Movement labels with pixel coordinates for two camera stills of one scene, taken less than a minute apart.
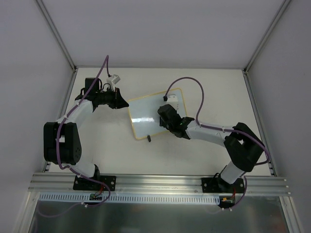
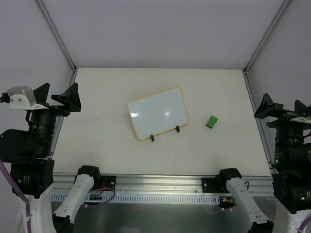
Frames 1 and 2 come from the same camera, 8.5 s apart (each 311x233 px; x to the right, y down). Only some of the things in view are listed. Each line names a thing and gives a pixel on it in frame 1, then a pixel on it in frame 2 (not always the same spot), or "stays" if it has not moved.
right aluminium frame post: [245, 71] stays
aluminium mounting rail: [51, 184] stays
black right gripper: [168, 119] -> [283, 116]
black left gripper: [115, 98] -> [54, 108]
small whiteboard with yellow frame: [145, 118] stays
